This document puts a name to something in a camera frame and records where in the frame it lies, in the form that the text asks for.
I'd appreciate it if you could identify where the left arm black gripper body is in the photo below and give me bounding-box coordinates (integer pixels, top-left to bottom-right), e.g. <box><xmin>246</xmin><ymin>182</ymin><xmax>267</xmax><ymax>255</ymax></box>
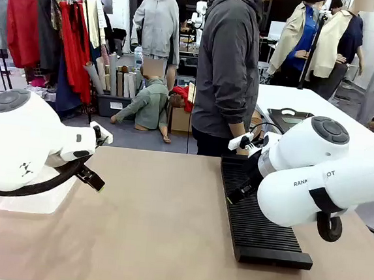
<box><xmin>73</xmin><ymin>162</ymin><xmax>96</xmax><ymax>183</ymax></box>

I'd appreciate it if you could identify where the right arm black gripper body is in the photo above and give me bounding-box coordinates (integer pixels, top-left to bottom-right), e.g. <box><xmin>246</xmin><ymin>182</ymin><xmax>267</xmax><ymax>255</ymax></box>
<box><xmin>241</xmin><ymin>169</ymin><xmax>265</xmax><ymax>200</ymax></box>

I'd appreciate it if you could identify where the person's left forearm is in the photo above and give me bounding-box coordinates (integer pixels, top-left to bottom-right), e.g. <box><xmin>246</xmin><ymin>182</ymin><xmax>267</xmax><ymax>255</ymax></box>
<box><xmin>225</xmin><ymin>110</ymin><xmax>254</xmax><ymax>147</ymax></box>

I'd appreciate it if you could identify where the black slotted PCB rack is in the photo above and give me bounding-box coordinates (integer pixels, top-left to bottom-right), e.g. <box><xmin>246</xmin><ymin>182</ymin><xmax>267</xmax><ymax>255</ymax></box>
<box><xmin>211</xmin><ymin>155</ymin><xmax>322</xmax><ymax>272</ymax></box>

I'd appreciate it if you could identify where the dark grey storage bin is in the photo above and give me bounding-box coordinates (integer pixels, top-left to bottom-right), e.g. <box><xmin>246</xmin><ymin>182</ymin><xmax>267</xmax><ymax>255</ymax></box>
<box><xmin>95</xmin><ymin>92</ymin><xmax>136</xmax><ymax>120</ymax></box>

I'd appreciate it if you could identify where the navy skirt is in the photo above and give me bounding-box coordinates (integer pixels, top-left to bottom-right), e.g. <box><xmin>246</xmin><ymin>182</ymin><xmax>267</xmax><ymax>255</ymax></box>
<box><xmin>53</xmin><ymin>52</ymin><xmax>87</xmax><ymax>114</ymax></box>

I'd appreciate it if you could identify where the child mannequin in green shirt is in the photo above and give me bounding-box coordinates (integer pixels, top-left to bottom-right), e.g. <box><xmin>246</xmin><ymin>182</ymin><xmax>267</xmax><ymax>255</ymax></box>
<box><xmin>108</xmin><ymin>63</ymin><xmax>178</xmax><ymax>144</ymax></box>

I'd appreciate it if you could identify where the grey paper roll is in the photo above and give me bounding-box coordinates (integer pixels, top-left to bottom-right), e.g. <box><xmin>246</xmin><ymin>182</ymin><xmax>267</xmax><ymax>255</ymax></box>
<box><xmin>80</xmin><ymin>60</ymin><xmax>108</xmax><ymax>95</ymax></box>

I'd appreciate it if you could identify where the cardboard box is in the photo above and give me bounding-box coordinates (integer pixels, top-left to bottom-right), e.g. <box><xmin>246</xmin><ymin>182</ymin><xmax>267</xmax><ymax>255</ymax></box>
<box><xmin>168</xmin><ymin>104</ymin><xmax>196</xmax><ymax>135</ymax></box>

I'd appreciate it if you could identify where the white table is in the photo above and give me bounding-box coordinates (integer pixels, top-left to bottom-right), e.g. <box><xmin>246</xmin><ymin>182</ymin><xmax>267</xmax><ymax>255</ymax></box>
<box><xmin>253</xmin><ymin>83</ymin><xmax>374</xmax><ymax>148</ymax></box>

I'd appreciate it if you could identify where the beige paper roll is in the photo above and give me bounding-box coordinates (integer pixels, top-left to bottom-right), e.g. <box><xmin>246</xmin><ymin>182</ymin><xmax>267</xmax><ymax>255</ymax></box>
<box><xmin>93</xmin><ymin>55</ymin><xmax>110</xmax><ymax>92</ymax></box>

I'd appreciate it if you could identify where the red cloth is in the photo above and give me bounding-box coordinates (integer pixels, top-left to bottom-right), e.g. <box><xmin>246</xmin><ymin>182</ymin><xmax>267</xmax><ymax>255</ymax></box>
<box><xmin>170</xmin><ymin>84</ymin><xmax>196</xmax><ymax>112</ymax></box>

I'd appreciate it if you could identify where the red dress on hanger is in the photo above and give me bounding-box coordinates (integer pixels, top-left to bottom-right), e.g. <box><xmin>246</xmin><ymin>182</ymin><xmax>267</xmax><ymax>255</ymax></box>
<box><xmin>50</xmin><ymin>0</ymin><xmax>101</xmax><ymax>104</ymax></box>

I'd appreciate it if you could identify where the person in grey hoodie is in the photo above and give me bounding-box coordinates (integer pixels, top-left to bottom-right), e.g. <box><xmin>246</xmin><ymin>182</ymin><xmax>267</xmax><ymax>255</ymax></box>
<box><xmin>188</xmin><ymin>0</ymin><xmax>275</xmax><ymax>161</ymax></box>

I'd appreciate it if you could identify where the clear water bottle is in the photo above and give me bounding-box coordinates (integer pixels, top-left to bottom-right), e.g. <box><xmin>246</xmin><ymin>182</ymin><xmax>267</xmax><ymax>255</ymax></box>
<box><xmin>132</xmin><ymin>44</ymin><xmax>146</xmax><ymax>70</ymax></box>

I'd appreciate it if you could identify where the dark jacket on hanger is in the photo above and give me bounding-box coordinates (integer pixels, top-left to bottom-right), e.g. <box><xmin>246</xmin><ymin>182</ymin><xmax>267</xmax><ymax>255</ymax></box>
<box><xmin>31</xmin><ymin>0</ymin><xmax>68</xmax><ymax>68</ymax></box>

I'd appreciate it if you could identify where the black tripod pole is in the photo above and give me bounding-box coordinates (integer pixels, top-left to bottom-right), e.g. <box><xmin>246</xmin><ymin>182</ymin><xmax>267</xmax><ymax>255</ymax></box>
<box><xmin>297</xmin><ymin>8</ymin><xmax>331</xmax><ymax>92</ymax></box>

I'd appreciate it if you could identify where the cream garment on hanger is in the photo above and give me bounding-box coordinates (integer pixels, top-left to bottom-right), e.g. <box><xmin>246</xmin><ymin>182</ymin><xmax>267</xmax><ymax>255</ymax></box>
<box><xmin>79</xmin><ymin>0</ymin><xmax>111</xmax><ymax>50</ymax></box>

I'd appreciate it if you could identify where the mannequin beige coat blue shirt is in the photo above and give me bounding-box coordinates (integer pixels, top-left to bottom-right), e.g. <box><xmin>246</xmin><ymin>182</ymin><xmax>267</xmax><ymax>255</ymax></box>
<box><xmin>266</xmin><ymin>0</ymin><xmax>332</xmax><ymax>81</ymax></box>

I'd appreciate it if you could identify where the black metal clothes rack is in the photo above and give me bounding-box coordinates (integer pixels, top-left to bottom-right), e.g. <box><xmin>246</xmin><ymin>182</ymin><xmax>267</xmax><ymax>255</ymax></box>
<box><xmin>0</xmin><ymin>0</ymin><xmax>104</xmax><ymax>125</ymax></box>

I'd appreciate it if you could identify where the mannequin cream jacket navy top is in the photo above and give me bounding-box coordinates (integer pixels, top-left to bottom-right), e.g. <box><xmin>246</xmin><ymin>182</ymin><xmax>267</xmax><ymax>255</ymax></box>
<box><xmin>304</xmin><ymin>2</ymin><xmax>370</xmax><ymax>104</ymax></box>

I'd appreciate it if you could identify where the red shirt on hanger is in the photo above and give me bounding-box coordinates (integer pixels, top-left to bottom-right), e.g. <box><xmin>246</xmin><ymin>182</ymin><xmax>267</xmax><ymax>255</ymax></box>
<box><xmin>1</xmin><ymin>0</ymin><xmax>46</xmax><ymax>70</ymax></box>

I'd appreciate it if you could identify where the mannequin in grey zip hoodie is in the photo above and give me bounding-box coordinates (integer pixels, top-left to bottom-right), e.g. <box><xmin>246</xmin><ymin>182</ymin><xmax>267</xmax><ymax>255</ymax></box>
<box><xmin>125</xmin><ymin>0</ymin><xmax>186</xmax><ymax>91</ymax></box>

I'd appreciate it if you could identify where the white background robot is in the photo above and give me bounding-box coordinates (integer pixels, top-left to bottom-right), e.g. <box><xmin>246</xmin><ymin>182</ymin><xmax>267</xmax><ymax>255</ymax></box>
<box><xmin>189</xmin><ymin>0</ymin><xmax>209</xmax><ymax>31</ymax></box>

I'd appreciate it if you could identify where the left arm white wrist camera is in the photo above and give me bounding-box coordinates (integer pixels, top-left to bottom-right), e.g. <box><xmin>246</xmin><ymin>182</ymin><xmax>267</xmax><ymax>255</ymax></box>
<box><xmin>87</xmin><ymin>120</ymin><xmax>115</xmax><ymax>148</ymax></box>

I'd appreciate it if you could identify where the arm white wrist camera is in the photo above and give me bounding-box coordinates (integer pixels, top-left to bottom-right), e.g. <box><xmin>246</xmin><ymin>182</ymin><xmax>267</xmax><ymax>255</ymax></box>
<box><xmin>87</xmin><ymin>120</ymin><xmax>115</xmax><ymax>148</ymax></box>
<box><xmin>227</xmin><ymin>131</ymin><xmax>255</xmax><ymax>153</ymax></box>

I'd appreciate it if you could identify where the right arm white wrist camera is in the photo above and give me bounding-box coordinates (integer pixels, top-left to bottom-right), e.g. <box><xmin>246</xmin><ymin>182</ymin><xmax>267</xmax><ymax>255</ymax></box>
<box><xmin>227</xmin><ymin>131</ymin><xmax>255</xmax><ymax>153</ymax></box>

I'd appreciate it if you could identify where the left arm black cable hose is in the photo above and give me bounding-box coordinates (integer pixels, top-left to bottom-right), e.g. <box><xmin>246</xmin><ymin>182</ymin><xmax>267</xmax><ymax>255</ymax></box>
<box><xmin>0</xmin><ymin>148</ymin><xmax>90</xmax><ymax>204</ymax></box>

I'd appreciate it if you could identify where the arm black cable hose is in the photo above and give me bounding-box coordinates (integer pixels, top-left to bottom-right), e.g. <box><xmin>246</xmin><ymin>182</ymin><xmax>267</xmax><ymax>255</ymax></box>
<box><xmin>314</xmin><ymin>210</ymin><xmax>345</xmax><ymax>244</ymax></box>
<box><xmin>0</xmin><ymin>148</ymin><xmax>90</xmax><ymax>204</ymax></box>

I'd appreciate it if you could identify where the black tray with handle cutout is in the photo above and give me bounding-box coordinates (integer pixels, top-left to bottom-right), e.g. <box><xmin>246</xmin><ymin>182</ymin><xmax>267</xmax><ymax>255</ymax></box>
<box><xmin>266</xmin><ymin>106</ymin><xmax>315</xmax><ymax>128</ymax></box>

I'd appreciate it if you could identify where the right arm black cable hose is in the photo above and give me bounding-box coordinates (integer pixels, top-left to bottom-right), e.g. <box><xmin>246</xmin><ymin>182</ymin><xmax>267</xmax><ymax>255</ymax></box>
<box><xmin>314</xmin><ymin>210</ymin><xmax>345</xmax><ymax>244</ymax></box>

